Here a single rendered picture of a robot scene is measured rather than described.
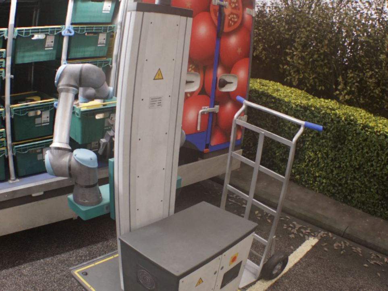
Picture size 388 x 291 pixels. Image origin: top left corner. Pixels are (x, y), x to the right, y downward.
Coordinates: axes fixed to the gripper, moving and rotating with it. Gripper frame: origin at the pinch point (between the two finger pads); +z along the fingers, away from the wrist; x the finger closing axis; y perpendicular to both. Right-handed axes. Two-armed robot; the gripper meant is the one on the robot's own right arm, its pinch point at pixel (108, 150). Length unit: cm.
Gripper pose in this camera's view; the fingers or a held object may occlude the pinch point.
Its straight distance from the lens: 211.7
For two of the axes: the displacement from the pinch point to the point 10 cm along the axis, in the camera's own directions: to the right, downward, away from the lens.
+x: 5.3, -0.9, 8.4
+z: -4.8, 7.9, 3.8
